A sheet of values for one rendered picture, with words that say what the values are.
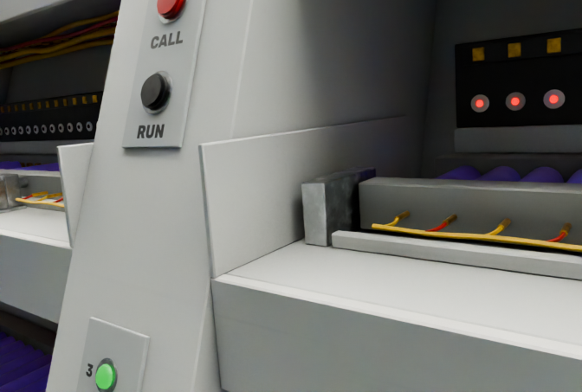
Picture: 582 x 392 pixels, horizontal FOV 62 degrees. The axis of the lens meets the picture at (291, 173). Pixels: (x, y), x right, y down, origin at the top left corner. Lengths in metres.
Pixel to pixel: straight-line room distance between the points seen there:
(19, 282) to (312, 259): 0.19
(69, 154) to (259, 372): 0.14
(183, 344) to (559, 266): 0.13
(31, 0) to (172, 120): 0.22
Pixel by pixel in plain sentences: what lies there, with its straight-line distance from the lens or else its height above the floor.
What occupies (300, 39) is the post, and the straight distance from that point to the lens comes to 0.23.
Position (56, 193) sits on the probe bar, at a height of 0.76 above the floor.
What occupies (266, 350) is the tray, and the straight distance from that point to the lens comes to 0.18.
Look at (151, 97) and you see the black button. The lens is 0.22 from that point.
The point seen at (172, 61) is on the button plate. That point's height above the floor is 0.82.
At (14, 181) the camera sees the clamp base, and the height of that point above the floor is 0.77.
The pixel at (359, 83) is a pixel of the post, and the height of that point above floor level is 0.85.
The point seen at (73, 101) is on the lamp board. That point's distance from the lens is 0.62.
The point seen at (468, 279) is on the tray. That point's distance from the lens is 0.17.
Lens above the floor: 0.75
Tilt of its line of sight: 8 degrees up
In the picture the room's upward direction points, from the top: 8 degrees clockwise
